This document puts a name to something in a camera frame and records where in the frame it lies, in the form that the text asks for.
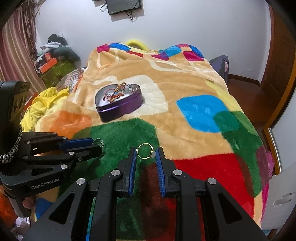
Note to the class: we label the green patterned box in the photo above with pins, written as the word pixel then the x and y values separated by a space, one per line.
pixel 59 70

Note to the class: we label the yellow foam tube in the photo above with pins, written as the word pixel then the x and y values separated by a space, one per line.
pixel 137 43

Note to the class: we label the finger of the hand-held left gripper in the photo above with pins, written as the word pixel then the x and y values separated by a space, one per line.
pixel 76 143
pixel 90 153

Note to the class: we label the orange box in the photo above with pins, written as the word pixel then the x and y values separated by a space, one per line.
pixel 47 64

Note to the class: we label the purple heart-shaped tin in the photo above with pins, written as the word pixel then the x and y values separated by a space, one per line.
pixel 122 109

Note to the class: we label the yellow cloth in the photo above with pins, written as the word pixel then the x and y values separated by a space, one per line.
pixel 44 102

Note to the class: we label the person's left hand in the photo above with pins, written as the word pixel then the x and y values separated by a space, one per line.
pixel 28 204

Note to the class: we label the orange cloth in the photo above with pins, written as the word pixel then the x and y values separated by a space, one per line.
pixel 8 210

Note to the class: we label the pile of clothes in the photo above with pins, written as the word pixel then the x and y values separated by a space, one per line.
pixel 59 46

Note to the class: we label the wooden door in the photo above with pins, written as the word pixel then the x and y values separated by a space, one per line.
pixel 282 53

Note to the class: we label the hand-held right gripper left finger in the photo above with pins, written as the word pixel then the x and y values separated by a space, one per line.
pixel 133 171

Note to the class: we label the dark backpack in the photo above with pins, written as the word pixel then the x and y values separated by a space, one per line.
pixel 220 67

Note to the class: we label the small black wall monitor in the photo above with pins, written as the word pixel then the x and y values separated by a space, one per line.
pixel 123 5

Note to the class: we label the striped cloth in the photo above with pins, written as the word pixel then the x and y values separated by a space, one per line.
pixel 71 78

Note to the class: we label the white suitcase with stickers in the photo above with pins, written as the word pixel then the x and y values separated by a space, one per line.
pixel 281 199

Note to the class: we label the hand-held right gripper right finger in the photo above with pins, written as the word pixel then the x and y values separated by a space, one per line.
pixel 160 171

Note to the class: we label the striped red curtain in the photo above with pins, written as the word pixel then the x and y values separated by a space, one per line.
pixel 13 53

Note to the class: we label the colourful patchwork fleece blanket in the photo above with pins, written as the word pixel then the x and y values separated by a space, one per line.
pixel 196 81

